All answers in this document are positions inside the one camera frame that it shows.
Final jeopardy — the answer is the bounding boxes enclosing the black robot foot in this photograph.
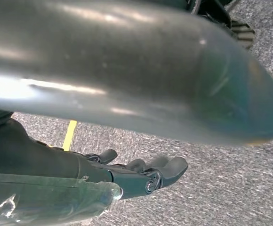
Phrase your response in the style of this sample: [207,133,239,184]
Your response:
[188,0,256,50]

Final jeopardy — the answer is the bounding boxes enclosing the yellow floor tape marking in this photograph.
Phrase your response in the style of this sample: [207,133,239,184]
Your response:
[48,120,78,152]

